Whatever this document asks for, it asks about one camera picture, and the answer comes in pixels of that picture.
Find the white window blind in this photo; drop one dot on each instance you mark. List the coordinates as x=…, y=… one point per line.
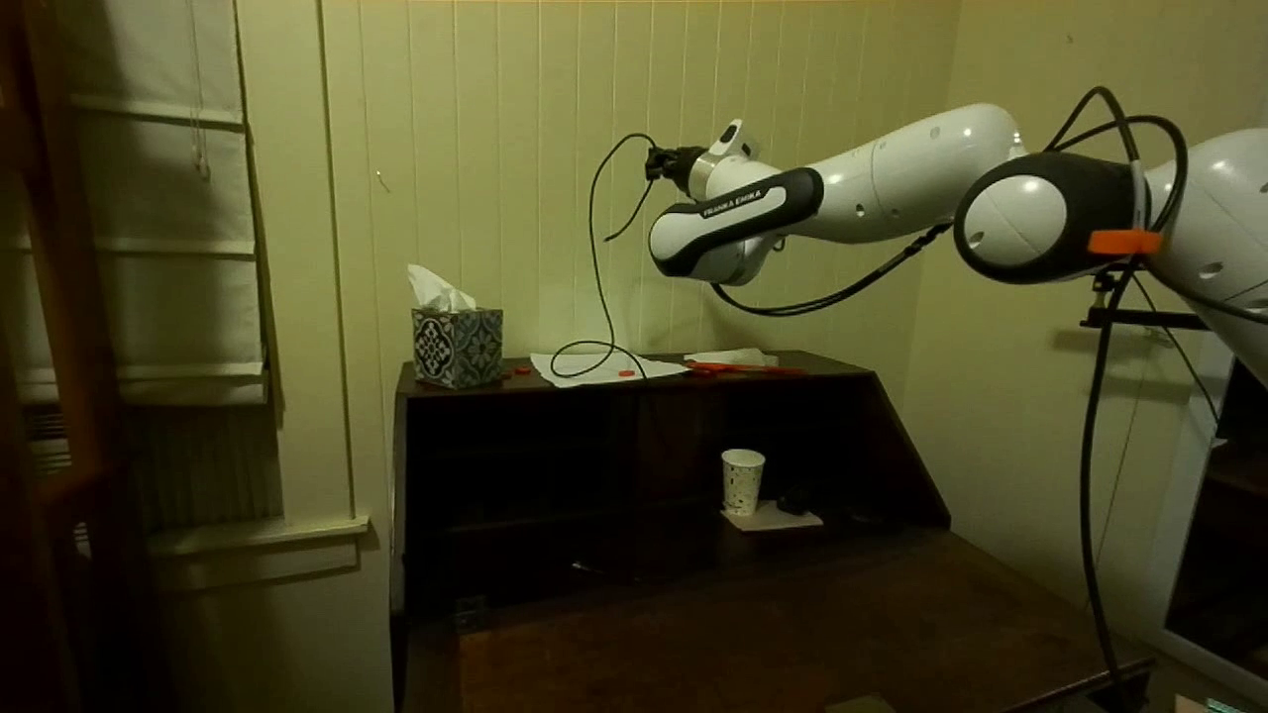
x=159, y=200

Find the crumpled white tissue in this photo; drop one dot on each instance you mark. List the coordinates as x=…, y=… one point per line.
x=734, y=360

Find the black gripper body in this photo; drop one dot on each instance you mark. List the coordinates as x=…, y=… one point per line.
x=674, y=164

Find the dark wooden secretary desk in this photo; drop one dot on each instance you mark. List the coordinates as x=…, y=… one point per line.
x=634, y=609

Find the white paper sheet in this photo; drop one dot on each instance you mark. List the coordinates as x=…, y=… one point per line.
x=599, y=368

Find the white paper cup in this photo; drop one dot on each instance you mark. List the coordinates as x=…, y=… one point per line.
x=742, y=480

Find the white window sill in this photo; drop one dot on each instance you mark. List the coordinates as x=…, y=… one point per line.
x=257, y=544

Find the patterned tissue box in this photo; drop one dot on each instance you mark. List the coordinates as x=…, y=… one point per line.
x=458, y=345

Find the dark wooden post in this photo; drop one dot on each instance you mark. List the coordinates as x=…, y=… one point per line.
x=60, y=398

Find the white napkin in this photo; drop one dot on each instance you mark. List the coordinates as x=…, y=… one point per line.
x=776, y=522

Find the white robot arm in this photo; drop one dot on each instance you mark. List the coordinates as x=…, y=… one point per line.
x=895, y=171

